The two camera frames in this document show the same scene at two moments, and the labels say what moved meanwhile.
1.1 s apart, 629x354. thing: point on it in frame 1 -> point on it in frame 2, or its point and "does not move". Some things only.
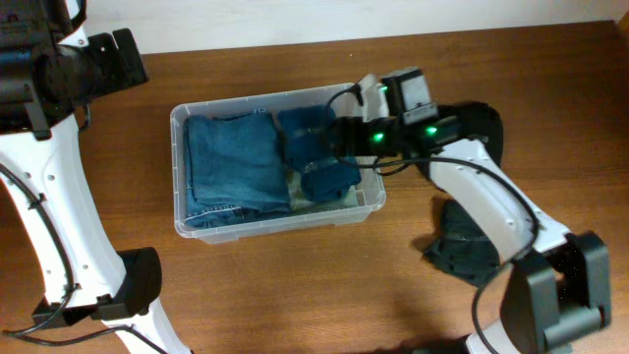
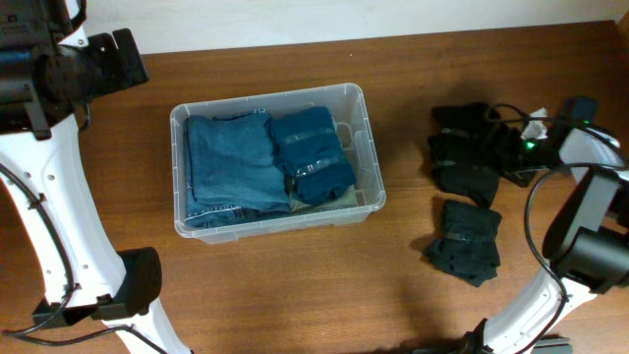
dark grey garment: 463,248 does not move
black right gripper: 356,130 -> 532,146
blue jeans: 235,168 does not move
